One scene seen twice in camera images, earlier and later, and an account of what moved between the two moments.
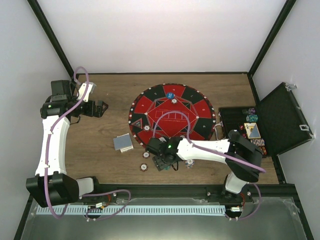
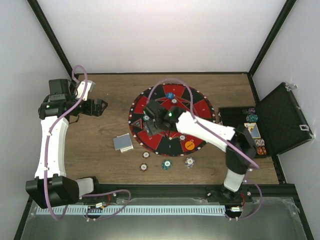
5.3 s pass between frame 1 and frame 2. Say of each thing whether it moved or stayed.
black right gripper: moved
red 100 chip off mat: stayed
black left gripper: stayed
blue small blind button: stayed
